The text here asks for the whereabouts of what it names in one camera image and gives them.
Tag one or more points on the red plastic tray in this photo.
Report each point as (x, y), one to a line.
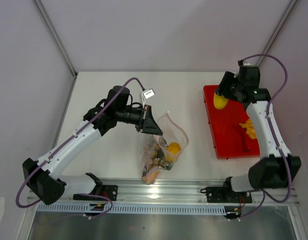
(224, 125)

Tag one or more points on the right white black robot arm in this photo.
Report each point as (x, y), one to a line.
(277, 167)

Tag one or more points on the yellow toy pepper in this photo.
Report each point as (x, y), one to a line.
(219, 101)

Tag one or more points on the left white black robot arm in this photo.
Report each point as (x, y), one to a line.
(43, 176)

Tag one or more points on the red toy chili pepper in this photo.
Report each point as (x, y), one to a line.
(245, 139)

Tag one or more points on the aluminium mounting rail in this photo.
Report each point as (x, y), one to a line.
(186, 192)

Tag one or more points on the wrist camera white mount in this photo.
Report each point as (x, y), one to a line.
(145, 95)
(243, 63)

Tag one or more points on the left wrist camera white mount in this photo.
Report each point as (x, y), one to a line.
(145, 95)

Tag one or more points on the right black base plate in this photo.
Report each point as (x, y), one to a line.
(224, 195)

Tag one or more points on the longan bunch with leaves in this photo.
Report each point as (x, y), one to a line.
(155, 159)

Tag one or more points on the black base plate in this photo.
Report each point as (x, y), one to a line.
(224, 195)
(108, 191)

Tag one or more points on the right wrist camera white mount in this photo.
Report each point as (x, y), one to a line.
(243, 63)

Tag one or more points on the yellow toy ginger root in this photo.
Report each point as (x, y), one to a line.
(249, 128)

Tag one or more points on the aluminium frame post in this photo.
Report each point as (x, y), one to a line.
(280, 26)
(43, 14)

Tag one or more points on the toy ham slice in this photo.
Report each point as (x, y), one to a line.
(149, 177)

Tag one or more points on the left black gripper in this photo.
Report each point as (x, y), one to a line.
(146, 123)

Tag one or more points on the small yellow toy mango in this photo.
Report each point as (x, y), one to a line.
(173, 149)

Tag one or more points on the clear pink zip top bag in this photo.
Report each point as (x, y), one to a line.
(172, 132)

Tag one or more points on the right aluminium frame post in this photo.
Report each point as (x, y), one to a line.
(280, 26)

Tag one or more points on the white slotted cable duct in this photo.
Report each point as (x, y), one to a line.
(124, 208)

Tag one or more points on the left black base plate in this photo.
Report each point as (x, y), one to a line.
(108, 191)

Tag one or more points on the left aluminium frame post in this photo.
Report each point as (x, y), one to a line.
(43, 14)

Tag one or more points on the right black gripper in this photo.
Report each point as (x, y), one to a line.
(228, 78)

